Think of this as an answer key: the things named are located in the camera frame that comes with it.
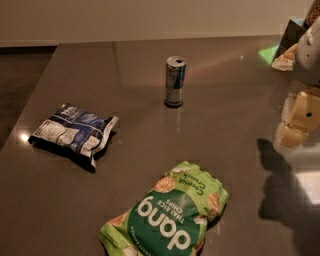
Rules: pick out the blue chip bag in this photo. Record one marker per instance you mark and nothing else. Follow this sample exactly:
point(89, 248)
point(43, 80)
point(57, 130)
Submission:
point(75, 131)

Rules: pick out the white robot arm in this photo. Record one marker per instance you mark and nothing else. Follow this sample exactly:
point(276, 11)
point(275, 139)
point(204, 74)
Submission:
point(307, 57)

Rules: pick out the redbull can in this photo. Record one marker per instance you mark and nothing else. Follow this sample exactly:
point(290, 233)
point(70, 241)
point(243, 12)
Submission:
point(175, 74)

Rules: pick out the green dang chips bag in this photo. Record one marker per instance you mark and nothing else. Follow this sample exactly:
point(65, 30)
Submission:
point(172, 218)

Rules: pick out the dark box at edge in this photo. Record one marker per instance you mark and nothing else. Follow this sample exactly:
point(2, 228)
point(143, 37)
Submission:
point(293, 32)

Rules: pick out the jar with brown contents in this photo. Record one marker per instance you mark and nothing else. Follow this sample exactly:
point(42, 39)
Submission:
point(313, 13)

